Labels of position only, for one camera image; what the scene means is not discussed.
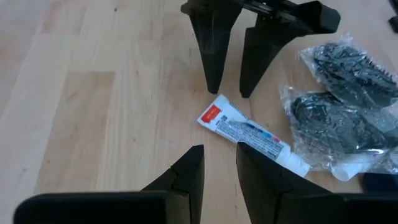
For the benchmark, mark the navy shave butter tube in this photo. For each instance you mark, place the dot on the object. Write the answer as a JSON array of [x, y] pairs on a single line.
[[382, 183]]

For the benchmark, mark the white travel toothpaste tube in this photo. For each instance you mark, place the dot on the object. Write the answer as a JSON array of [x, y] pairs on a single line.
[[236, 127]]

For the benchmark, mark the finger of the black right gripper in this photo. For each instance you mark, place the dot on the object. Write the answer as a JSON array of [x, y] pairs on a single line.
[[214, 46], [261, 46]]

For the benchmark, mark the black comb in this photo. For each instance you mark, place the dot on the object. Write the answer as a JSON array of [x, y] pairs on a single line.
[[348, 68]]

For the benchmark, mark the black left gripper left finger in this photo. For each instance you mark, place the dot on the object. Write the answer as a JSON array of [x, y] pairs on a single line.
[[189, 174]]

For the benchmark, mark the clear plastic bag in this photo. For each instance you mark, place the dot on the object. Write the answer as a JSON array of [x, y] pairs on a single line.
[[326, 124]]

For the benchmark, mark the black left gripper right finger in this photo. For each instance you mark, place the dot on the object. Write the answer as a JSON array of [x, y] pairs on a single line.
[[264, 180]]

